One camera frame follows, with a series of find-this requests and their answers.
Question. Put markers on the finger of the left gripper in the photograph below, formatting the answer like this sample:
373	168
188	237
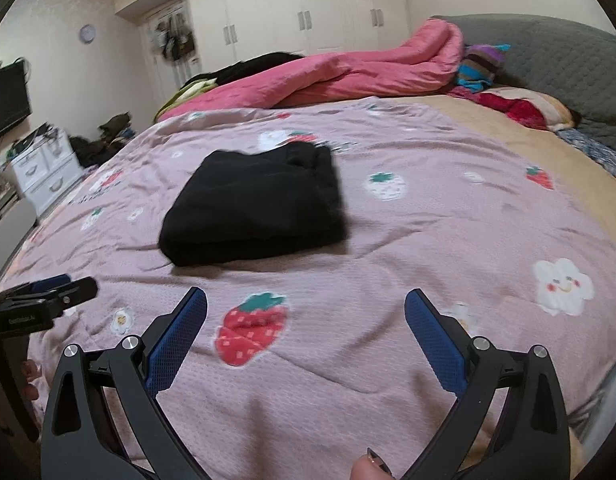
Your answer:
47	284

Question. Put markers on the person's right hand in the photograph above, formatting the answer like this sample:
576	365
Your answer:
370	466

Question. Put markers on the green garment on bed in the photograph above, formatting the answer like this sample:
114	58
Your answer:
189	91

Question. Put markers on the dark clothes pile on floor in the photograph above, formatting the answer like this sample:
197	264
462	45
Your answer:
115	134

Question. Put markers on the striped colourful knit item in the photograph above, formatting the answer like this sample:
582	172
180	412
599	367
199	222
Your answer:
480	65

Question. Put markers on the black garment with white lettering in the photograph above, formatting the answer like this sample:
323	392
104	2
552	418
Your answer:
239	206

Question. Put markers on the person's left hand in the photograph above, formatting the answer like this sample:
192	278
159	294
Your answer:
31	372

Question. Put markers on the round wall clock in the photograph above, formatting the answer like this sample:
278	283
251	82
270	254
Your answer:
87	34

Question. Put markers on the pink strawberry print bedspread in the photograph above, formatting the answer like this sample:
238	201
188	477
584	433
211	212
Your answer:
305	360

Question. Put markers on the white glossy wardrobe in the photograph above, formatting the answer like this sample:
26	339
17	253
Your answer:
227	31

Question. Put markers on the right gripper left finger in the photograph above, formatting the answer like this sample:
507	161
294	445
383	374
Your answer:
168	339

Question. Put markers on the white drawer cabinet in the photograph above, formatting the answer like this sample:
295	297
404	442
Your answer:
46	171

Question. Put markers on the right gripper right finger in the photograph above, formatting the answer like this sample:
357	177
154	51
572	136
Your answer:
443	341

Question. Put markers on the black wall television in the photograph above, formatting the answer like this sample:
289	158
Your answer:
14	99

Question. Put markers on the pink quilt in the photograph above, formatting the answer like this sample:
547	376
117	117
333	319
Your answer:
424	64

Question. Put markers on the black clothes on bed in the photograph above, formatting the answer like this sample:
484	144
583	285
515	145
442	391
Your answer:
243	69

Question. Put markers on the hanging bags on door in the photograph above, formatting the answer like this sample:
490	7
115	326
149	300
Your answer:
175	38

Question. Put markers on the grey quilted headboard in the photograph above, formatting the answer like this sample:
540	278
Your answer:
573	62

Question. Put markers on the red patterned pillow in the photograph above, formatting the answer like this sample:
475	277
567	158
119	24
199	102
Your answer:
531	109

